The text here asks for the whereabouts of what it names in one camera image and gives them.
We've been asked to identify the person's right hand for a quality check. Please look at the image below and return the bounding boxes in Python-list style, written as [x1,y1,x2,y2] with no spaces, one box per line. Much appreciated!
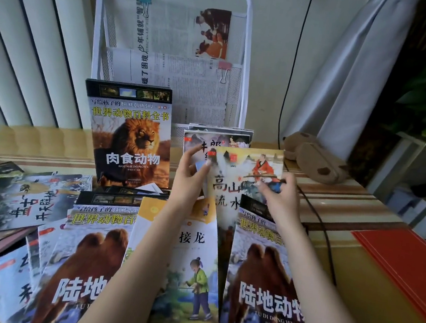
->
[254,170,305,233]

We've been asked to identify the person's left hand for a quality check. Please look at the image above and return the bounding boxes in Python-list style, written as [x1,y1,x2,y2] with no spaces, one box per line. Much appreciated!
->
[167,141,214,215]

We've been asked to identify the yellow mountain picture book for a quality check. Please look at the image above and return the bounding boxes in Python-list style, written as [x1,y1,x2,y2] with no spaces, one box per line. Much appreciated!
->
[198,143,287,256]

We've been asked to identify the person's right forearm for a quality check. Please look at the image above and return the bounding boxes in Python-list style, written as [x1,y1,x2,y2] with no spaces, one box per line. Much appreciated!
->
[263,222,391,323]

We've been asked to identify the person's left forearm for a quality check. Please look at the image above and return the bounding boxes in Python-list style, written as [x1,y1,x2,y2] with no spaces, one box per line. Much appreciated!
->
[74,196,199,323]

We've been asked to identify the grey mountain picture book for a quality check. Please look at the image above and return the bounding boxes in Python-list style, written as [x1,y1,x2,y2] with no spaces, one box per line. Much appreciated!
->
[180,128,253,179]

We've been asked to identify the brown plush toy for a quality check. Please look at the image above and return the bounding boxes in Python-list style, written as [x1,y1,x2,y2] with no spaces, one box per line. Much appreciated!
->
[279,130,354,187]

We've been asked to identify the lion cover animal book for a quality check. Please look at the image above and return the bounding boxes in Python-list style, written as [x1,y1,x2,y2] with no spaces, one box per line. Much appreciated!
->
[76,78,179,193]

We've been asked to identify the black-edged animal book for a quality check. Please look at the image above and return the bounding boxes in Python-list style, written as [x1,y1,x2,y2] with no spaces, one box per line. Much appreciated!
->
[95,181,170,201]

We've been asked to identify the folded text newspaper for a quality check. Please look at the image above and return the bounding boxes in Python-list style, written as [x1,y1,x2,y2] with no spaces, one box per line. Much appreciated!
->
[101,46,233,129]

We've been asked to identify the camel cover animal book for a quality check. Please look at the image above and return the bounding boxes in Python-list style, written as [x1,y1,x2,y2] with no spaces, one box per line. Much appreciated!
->
[19,184,170,323]
[219,193,328,323]

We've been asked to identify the yellow child cover book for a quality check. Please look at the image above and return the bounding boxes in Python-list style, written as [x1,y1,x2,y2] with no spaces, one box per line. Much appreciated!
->
[117,189,231,323]

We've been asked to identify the pink binder clip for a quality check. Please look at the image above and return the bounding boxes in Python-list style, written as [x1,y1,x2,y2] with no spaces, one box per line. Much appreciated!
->
[216,60,232,85]

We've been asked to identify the white metal magazine rack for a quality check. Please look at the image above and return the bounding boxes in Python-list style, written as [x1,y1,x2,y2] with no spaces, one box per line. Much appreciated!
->
[82,0,258,153]

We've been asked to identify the white curtain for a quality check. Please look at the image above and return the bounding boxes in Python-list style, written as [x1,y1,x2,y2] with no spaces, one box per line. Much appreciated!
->
[279,0,421,167]

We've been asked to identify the newspaper with photo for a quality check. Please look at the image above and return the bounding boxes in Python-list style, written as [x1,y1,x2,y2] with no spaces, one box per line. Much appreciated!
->
[103,0,248,65]

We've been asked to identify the red hardcover book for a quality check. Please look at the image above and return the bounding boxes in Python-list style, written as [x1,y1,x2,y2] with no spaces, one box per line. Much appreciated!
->
[343,223,426,323]

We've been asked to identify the white calligraphy picture book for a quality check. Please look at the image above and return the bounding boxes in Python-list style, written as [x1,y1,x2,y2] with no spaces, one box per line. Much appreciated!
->
[21,215,69,288]
[0,242,40,323]

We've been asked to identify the dark ink painting book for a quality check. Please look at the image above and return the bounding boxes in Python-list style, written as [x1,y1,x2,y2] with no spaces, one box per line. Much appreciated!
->
[0,166,94,247]

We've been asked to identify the teal binder clip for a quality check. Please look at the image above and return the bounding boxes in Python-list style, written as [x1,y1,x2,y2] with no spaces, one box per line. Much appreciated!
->
[136,0,153,19]

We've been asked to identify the white vertical blinds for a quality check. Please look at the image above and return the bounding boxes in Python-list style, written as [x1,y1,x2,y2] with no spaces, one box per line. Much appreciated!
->
[0,0,105,146]

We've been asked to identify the black cable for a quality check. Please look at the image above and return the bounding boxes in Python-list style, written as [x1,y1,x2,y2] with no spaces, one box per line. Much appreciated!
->
[263,0,364,286]

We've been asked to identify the white shelf frame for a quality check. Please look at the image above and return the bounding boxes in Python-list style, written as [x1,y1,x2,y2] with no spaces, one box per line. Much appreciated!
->
[360,128,426,246]

